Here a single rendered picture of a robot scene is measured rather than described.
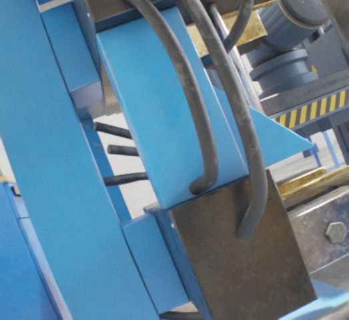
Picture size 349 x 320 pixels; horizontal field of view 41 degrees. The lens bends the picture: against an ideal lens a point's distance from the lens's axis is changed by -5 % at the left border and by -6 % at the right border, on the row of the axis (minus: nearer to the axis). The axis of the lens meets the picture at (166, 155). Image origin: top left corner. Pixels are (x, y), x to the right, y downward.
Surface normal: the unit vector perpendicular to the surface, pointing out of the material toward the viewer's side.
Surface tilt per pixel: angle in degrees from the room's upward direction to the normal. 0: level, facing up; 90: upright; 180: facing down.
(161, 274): 90
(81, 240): 90
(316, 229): 90
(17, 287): 90
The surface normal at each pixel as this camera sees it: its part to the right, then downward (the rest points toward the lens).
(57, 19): 0.09, -0.10
